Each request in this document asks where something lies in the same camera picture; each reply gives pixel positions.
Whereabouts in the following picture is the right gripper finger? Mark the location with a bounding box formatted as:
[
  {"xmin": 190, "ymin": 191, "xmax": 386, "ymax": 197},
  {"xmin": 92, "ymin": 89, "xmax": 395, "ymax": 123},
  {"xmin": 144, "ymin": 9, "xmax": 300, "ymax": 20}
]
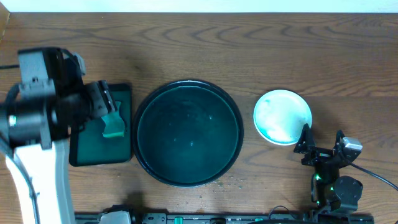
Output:
[
  {"xmin": 335, "ymin": 130, "xmax": 345, "ymax": 148},
  {"xmin": 294, "ymin": 124, "xmax": 315, "ymax": 153}
]

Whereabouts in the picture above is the white plate bottom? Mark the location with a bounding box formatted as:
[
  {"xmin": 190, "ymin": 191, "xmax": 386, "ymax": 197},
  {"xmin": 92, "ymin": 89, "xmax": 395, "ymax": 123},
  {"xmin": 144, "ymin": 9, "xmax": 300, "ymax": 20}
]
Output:
[{"xmin": 252, "ymin": 90, "xmax": 313, "ymax": 146}]

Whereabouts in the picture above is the green scouring sponge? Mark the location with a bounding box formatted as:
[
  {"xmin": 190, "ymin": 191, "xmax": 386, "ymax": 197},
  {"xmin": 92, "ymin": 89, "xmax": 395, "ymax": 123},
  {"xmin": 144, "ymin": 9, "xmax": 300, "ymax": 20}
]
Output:
[{"xmin": 101, "ymin": 101, "xmax": 126, "ymax": 138}]

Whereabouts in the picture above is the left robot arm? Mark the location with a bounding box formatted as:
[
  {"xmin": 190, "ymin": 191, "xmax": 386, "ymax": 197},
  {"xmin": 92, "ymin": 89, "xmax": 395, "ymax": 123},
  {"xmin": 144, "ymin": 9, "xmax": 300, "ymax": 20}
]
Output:
[{"xmin": 1, "ymin": 78, "xmax": 116, "ymax": 223}]

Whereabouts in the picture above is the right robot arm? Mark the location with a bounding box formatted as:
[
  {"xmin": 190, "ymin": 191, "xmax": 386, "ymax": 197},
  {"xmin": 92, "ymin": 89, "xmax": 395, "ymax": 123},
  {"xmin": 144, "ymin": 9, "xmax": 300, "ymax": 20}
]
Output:
[{"xmin": 294, "ymin": 124, "xmax": 363, "ymax": 223}]

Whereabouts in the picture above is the rectangular black tray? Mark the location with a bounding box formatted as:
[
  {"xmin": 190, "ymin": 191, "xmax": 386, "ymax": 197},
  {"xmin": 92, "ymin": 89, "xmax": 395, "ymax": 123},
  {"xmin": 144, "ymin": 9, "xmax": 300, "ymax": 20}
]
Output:
[{"xmin": 69, "ymin": 83, "xmax": 132, "ymax": 167}]

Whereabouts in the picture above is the round black tray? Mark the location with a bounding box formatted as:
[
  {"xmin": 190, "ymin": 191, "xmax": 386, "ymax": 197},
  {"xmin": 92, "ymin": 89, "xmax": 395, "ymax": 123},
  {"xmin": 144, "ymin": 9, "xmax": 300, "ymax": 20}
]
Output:
[{"xmin": 132, "ymin": 80, "xmax": 244, "ymax": 187}]

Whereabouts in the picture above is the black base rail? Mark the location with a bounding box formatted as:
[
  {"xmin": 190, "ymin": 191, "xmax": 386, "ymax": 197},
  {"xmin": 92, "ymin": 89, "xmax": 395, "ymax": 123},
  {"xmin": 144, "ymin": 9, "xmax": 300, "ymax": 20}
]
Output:
[{"xmin": 75, "ymin": 205, "xmax": 375, "ymax": 224}]

